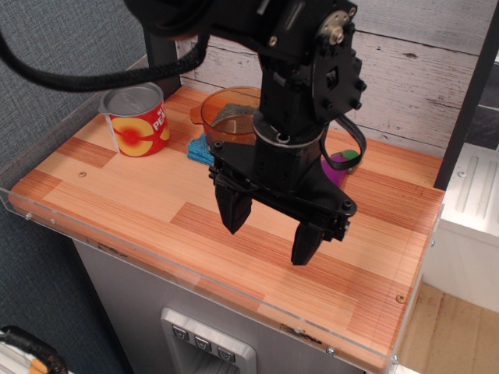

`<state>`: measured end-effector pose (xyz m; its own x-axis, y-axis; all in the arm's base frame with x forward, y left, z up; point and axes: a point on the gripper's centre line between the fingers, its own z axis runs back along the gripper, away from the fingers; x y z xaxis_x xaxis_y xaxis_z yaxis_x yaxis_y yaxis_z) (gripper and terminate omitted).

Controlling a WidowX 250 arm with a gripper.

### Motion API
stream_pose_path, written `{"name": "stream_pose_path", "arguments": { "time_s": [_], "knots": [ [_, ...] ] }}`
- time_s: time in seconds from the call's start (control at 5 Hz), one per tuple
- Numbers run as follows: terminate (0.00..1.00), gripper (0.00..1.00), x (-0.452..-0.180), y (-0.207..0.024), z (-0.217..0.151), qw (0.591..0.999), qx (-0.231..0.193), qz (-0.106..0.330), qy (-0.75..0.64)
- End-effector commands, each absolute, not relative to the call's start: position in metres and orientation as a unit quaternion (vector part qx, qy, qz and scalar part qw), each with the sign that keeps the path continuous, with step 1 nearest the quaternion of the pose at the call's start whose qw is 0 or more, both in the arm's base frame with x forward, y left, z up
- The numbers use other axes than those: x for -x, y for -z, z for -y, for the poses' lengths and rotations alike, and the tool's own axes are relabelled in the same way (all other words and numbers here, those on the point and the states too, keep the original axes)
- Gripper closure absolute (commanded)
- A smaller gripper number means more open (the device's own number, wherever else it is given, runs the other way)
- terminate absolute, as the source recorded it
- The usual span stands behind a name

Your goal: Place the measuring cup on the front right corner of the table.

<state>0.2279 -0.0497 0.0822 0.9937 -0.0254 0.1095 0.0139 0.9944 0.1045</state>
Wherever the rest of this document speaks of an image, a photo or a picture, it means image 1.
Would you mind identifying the black orange cable bundle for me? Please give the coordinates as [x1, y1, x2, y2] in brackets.
[0, 325, 69, 374]

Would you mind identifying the purple green toy eggplant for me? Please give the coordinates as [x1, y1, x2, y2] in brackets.
[320, 149, 362, 192]

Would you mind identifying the red yellow peach can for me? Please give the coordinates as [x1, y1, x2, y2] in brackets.
[99, 83, 170, 157]

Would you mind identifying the orange transparent measuring cup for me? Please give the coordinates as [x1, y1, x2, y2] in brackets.
[189, 86, 261, 145]

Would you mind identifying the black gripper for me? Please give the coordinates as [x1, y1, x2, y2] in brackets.
[209, 112, 358, 266]

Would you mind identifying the black vertical post right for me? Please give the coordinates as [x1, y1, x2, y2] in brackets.
[434, 4, 498, 191]

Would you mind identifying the black braided cable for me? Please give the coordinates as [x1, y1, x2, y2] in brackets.
[0, 29, 211, 94]

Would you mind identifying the white plastic unit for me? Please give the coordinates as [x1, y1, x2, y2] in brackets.
[422, 144, 498, 312]

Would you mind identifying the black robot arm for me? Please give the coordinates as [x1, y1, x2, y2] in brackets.
[127, 1, 366, 265]

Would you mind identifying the blue folded cloth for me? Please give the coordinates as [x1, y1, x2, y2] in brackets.
[187, 133, 214, 165]

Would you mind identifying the clear acrylic table guard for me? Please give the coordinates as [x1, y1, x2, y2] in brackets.
[11, 48, 443, 373]

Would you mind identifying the black vertical post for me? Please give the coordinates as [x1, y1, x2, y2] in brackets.
[434, 4, 498, 191]
[143, 29, 181, 100]

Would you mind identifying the grey cabinet with dispenser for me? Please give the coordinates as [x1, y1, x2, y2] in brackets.
[75, 241, 361, 373]

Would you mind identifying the black vertical post left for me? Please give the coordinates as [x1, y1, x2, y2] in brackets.
[143, 29, 181, 100]

